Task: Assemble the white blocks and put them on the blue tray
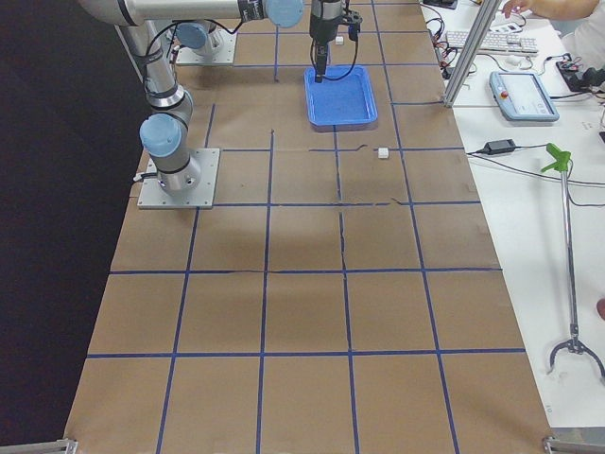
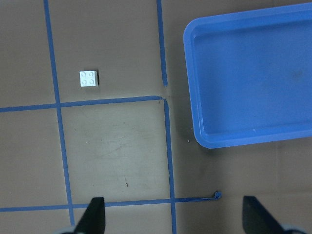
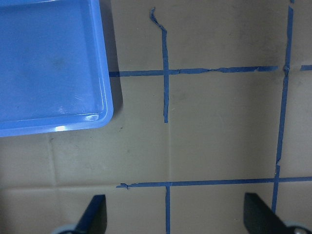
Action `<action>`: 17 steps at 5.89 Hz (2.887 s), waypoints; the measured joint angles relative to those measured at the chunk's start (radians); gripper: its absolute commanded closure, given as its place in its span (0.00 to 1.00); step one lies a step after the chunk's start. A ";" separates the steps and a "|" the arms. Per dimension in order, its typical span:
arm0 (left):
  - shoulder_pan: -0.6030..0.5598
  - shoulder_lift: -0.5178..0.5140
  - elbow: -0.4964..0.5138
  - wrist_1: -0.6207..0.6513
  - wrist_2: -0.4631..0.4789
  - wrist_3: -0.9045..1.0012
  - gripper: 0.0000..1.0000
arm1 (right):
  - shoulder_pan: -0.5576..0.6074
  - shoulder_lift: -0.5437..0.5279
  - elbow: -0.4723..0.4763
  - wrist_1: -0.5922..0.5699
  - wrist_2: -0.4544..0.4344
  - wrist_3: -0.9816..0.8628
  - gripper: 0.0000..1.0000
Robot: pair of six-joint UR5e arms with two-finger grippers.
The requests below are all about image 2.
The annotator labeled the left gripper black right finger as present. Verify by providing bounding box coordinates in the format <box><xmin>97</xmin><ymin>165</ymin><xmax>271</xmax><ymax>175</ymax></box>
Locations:
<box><xmin>242</xmin><ymin>196</ymin><xmax>284</xmax><ymax>234</ymax></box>

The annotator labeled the white building block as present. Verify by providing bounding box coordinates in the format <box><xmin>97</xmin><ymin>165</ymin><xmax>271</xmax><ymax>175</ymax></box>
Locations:
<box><xmin>79</xmin><ymin>70</ymin><xmax>99</xmax><ymax>87</ymax></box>

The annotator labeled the blue plastic tray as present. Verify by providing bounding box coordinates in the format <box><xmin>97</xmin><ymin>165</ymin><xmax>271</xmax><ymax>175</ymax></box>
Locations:
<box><xmin>183</xmin><ymin>3</ymin><xmax>312</xmax><ymax>149</ymax></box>

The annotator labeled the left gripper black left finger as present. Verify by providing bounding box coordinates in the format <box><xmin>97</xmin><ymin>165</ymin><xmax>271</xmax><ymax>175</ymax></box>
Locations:
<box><xmin>73</xmin><ymin>197</ymin><xmax>106</xmax><ymax>234</ymax></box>

